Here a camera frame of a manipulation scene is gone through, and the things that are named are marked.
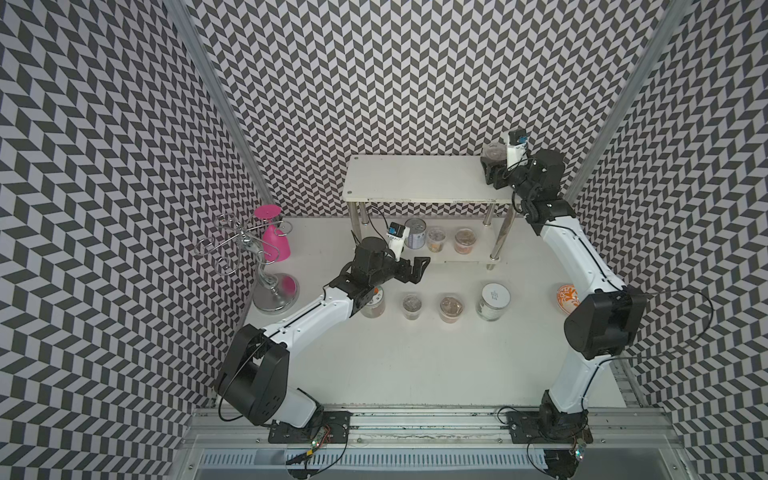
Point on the aluminium corner post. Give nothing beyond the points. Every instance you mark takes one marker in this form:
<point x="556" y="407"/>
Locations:
<point x="187" y="33"/>
<point x="651" y="54"/>

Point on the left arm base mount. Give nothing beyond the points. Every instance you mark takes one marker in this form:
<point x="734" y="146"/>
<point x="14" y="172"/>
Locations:
<point x="338" y="421"/>

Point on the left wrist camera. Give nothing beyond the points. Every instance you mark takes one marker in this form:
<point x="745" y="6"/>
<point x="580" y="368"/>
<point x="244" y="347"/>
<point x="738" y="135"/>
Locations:
<point x="396" y="234"/>

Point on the clear tub brown seeds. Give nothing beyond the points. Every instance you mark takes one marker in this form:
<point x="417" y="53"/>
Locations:
<point x="412" y="306"/>

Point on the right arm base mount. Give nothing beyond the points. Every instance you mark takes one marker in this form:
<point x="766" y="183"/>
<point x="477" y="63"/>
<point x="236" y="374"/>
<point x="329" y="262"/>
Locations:
<point x="546" y="424"/>

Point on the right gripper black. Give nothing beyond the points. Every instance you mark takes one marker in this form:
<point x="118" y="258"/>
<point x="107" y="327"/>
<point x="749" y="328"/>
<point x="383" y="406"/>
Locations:
<point x="495" y="171"/>

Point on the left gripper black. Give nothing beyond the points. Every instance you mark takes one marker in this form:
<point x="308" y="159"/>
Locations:
<point x="417" y="272"/>

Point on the orange label small tub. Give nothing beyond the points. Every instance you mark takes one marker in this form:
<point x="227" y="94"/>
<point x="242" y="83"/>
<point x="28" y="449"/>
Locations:
<point x="435" y="239"/>

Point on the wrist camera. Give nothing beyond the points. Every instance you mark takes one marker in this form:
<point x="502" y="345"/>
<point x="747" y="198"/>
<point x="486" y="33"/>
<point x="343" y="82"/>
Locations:
<point x="396" y="234"/>
<point x="516" y="146"/>

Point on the aluminium corner post left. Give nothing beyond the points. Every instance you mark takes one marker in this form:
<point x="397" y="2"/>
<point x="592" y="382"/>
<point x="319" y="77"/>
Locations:
<point x="187" y="33"/>

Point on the orange patterned bowl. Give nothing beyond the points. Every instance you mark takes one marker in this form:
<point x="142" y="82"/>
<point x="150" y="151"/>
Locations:
<point x="567" y="298"/>

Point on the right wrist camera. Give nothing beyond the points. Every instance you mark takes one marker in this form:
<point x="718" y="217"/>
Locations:
<point x="516" y="146"/>

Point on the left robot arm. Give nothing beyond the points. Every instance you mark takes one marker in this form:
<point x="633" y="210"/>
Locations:
<point x="253" y="378"/>

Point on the white two-tier shelf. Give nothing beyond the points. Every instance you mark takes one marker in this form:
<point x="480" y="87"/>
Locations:
<point x="446" y="180"/>

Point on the pink plastic cup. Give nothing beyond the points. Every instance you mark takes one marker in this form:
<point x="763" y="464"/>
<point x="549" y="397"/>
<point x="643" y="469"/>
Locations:
<point x="275" y="243"/>

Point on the aluminium corner post right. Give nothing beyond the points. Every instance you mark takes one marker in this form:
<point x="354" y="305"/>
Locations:
<point x="651" y="54"/>

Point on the tomato lid red jar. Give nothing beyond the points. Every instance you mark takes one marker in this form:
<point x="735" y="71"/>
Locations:
<point x="376" y="305"/>

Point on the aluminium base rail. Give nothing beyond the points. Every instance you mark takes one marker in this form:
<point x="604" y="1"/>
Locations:
<point x="433" y="443"/>

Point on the metal cup rack stand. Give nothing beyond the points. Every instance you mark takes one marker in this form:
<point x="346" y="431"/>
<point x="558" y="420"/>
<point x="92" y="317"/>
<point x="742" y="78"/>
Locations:
<point x="236" y="240"/>

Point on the purple label tin can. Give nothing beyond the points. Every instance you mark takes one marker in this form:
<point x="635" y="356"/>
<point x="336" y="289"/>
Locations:
<point x="416" y="238"/>

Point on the red tub clear lid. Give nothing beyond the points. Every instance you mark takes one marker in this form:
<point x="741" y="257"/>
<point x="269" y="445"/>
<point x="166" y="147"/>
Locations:
<point x="493" y="159"/>
<point x="451" y="309"/>

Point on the white lid green label jar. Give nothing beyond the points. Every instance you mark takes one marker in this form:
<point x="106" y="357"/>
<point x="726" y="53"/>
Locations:
<point x="493" y="301"/>

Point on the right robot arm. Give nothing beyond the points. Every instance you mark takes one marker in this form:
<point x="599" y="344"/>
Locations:
<point x="608" y="315"/>

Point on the red label small tub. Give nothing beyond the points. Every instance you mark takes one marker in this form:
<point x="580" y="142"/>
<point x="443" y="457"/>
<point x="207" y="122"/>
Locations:
<point x="464" y="241"/>

